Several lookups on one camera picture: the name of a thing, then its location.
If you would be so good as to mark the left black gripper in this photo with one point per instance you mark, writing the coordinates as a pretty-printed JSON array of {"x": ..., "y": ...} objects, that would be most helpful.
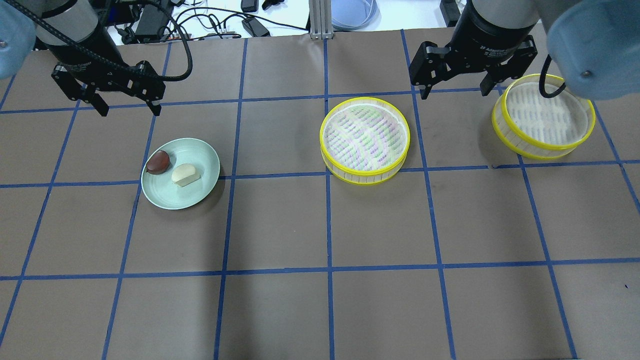
[{"x": 79, "y": 51}]

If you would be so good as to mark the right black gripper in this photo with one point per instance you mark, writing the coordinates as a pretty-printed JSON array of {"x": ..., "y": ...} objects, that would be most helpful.
[{"x": 492, "y": 31}]

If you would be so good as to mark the side yellow-rimmed bamboo steamer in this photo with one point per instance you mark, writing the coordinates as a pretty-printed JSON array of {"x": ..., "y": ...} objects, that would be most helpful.
[{"x": 541, "y": 128}]

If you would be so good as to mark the white steamed bun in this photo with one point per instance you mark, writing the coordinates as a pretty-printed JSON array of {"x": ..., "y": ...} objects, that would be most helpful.
[{"x": 185, "y": 174}]

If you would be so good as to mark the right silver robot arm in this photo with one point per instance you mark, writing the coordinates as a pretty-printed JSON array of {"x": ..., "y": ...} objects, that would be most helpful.
[{"x": 594, "y": 43}]

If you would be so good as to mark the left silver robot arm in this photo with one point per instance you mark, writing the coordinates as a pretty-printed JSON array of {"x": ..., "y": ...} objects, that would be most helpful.
[{"x": 88, "y": 60}]

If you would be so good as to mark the centre yellow-rimmed bamboo steamer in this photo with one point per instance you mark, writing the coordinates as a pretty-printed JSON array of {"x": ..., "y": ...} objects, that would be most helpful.
[{"x": 364, "y": 140}]

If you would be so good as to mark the brown bun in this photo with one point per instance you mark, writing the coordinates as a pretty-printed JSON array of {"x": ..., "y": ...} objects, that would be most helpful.
[{"x": 158, "y": 163}]

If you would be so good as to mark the light green plate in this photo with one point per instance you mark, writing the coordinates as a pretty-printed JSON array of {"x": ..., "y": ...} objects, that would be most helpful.
[{"x": 161, "y": 192}]

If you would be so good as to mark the blue plate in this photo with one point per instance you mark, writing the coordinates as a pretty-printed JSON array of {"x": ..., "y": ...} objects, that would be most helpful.
[{"x": 350, "y": 15}]

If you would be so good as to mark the black power adapter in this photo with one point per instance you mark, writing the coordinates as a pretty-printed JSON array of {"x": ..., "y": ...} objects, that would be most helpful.
[{"x": 255, "y": 28}]

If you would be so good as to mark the aluminium frame post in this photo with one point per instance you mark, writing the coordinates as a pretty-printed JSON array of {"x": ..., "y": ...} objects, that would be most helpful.
[{"x": 320, "y": 16}]

